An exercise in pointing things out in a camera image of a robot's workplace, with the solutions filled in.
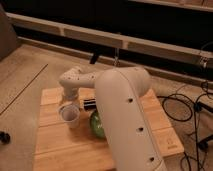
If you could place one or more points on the wooden board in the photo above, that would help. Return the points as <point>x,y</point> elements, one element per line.
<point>59,148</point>

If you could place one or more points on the black striped block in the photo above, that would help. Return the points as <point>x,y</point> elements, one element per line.
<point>89,104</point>

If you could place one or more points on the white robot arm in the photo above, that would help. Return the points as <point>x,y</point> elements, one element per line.
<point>117,95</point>

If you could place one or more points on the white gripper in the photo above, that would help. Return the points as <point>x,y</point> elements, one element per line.
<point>70,101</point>

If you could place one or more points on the black floor object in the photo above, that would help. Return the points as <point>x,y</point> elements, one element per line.
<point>4,137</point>

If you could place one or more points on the green bowl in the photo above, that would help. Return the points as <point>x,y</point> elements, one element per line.
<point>96,126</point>

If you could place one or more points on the grey ceramic cup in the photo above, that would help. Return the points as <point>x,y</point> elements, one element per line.
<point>70,114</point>

